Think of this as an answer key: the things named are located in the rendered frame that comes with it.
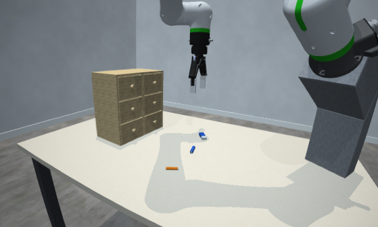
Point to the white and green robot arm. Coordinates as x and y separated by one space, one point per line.
335 45

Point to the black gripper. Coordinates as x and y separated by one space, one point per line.
198 63

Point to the brown wooden chest of drawers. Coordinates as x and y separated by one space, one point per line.
106 103

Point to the brown wooden drawer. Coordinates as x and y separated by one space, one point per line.
131 108
132 129
153 121
152 102
152 82
129 86

